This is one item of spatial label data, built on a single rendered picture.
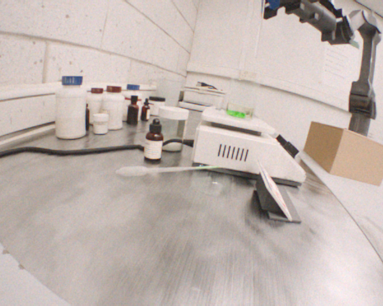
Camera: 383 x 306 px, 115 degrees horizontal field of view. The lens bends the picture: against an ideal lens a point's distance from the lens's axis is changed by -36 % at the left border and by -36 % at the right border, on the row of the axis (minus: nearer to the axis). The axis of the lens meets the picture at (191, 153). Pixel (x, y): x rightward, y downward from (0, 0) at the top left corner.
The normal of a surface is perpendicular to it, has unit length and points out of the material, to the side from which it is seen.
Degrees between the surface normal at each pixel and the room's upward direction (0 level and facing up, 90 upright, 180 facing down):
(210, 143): 90
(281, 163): 90
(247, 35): 90
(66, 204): 0
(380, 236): 0
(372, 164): 90
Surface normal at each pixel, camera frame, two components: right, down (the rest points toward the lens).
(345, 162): -0.21, 0.30
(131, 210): 0.15, -0.93
